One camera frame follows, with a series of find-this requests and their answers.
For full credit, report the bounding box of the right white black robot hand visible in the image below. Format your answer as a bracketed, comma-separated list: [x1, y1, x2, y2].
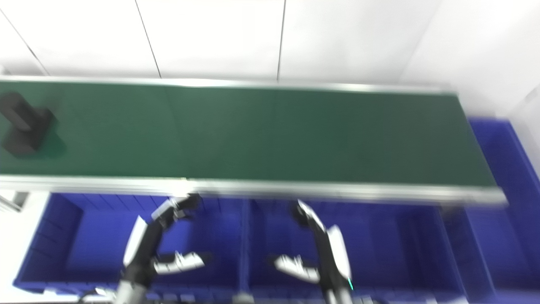
[274, 200, 353, 293]

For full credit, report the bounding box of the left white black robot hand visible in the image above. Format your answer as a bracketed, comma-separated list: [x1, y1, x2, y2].
[122, 193, 206, 284]

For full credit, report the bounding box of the black cylinder part square base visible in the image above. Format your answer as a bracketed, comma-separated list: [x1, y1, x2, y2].
[0, 92, 56, 157]

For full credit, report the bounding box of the blue plastic bin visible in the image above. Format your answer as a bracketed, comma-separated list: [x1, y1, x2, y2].
[13, 192, 247, 297]
[243, 198, 467, 303]
[441, 117, 540, 304]

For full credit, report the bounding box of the aluminium conveyor support leg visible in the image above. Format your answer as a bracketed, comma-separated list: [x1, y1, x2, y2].
[0, 191, 29, 212]

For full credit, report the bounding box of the green conveyor belt aluminium frame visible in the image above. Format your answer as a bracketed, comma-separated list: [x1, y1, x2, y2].
[0, 76, 509, 207]

